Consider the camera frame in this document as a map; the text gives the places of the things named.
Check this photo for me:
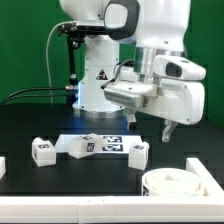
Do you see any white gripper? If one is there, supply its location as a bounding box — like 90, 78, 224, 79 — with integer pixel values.
103, 70, 205, 143

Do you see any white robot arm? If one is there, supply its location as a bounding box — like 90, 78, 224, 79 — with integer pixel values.
59, 0, 206, 142

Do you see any white paper marker sheet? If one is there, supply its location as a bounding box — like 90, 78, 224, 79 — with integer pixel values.
55, 134, 142, 154

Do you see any white block left edge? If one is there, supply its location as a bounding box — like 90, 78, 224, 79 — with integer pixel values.
0, 157, 6, 179

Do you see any white front rail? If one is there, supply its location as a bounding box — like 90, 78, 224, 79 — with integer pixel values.
0, 196, 224, 224

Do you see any black camera on stand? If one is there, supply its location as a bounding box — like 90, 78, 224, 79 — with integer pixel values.
57, 21, 106, 105

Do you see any white thin cable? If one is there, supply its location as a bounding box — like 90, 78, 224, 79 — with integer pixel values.
45, 21, 76, 105

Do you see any black cable pair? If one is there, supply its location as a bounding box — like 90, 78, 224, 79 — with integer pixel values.
0, 86, 78, 107

